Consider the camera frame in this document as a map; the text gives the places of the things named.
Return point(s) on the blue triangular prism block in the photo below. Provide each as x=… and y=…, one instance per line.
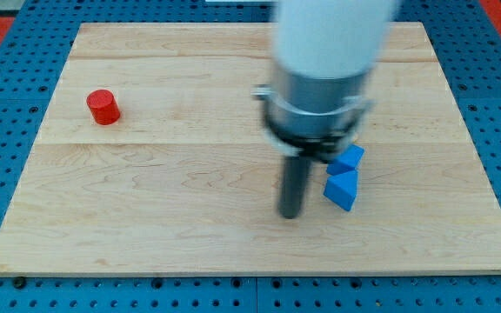
x=342, y=188

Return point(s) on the blue cube block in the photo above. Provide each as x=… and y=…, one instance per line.
x=346, y=161

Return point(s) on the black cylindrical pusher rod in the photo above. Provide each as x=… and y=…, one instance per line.
x=296, y=173

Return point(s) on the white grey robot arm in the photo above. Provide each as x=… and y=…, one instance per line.
x=322, y=54

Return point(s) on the light wooden board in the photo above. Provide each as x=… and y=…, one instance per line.
x=184, y=183

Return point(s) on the red cylinder block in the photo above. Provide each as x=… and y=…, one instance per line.
x=103, y=107

